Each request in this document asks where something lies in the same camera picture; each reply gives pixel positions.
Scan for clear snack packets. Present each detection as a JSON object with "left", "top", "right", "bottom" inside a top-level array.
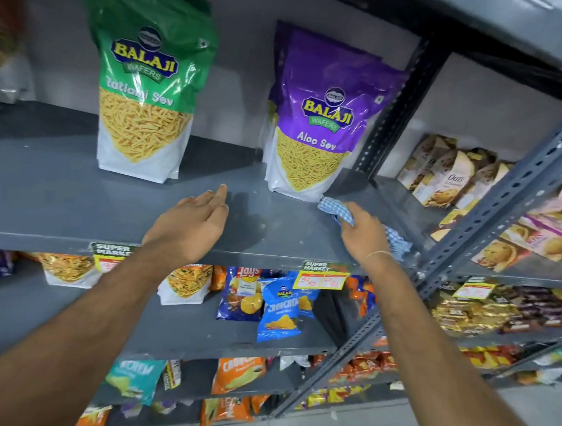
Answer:
[{"left": 0, "top": 0, "right": 41, "bottom": 123}]

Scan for dark blue chips packet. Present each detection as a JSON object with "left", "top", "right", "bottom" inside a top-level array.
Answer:
[{"left": 215, "top": 265, "right": 266, "bottom": 323}]

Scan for green snack pouch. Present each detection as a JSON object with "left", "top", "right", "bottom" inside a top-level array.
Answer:
[{"left": 70, "top": 0, "right": 221, "bottom": 187}]

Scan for small orange snack packet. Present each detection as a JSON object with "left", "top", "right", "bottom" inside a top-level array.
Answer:
[{"left": 209, "top": 264, "right": 227, "bottom": 293}]

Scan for person's right forearm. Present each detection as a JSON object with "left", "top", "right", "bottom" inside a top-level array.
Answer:
[{"left": 357, "top": 253, "right": 560, "bottom": 426}]

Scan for row of pink biscuit packets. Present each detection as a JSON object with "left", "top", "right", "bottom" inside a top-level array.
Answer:
[{"left": 428, "top": 174, "right": 562, "bottom": 278}]

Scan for row of red orange packets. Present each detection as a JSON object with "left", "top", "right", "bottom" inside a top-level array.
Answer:
[{"left": 306, "top": 334, "right": 521, "bottom": 420}]

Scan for pile of gold brown packets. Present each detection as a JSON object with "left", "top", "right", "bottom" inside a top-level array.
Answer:
[{"left": 429, "top": 280, "right": 562, "bottom": 340}]

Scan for orange chips packet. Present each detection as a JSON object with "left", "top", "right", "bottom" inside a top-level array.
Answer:
[
  {"left": 211, "top": 355, "right": 268, "bottom": 399},
  {"left": 199, "top": 393, "right": 270, "bottom": 426},
  {"left": 75, "top": 404, "right": 113, "bottom": 426}
]

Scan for person's left forearm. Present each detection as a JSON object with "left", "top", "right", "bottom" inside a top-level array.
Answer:
[{"left": 0, "top": 233, "right": 193, "bottom": 426}]

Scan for light blue corn snack packet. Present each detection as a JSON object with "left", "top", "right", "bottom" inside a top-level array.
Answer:
[
  {"left": 296, "top": 287, "right": 320, "bottom": 320},
  {"left": 256, "top": 275, "right": 306, "bottom": 346}
]

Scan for teal chips packet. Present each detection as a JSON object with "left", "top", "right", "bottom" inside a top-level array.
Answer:
[{"left": 104, "top": 357, "right": 167, "bottom": 408}]

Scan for purple snack pouch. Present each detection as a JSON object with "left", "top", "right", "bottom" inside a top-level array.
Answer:
[
  {"left": 262, "top": 28, "right": 411, "bottom": 208},
  {"left": 265, "top": 19, "right": 320, "bottom": 128}
]

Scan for green yellow price label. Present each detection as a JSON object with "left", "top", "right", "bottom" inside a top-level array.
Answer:
[
  {"left": 89, "top": 241, "right": 140, "bottom": 275},
  {"left": 292, "top": 259, "right": 353, "bottom": 293},
  {"left": 452, "top": 278, "right": 497, "bottom": 303}
]

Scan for person's left hand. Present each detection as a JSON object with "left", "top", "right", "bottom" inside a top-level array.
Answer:
[{"left": 141, "top": 180, "right": 230, "bottom": 266}]

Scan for person's right hand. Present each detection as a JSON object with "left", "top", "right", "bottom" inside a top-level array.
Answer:
[{"left": 337, "top": 202, "right": 398, "bottom": 269}]

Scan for blue checked cleaning cloth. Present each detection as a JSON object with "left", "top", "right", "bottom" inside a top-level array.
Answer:
[{"left": 315, "top": 196, "right": 415, "bottom": 263}]

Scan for white yellow mixture pouch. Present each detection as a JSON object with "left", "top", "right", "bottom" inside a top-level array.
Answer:
[
  {"left": 34, "top": 252, "right": 103, "bottom": 290},
  {"left": 156, "top": 261, "right": 213, "bottom": 309}
]

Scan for row of beige cookie boxes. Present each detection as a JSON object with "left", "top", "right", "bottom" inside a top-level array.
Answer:
[{"left": 396, "top": 132, "right": 517, "bottom": 213}]

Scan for grey metal shelf rack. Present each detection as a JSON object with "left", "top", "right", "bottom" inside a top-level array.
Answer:
[
  {"left": 361, "top": 51, "right": 562, "bottom": 404},
  {"left": 0, "top": 0, "right": 562, "bottom": 426}
]

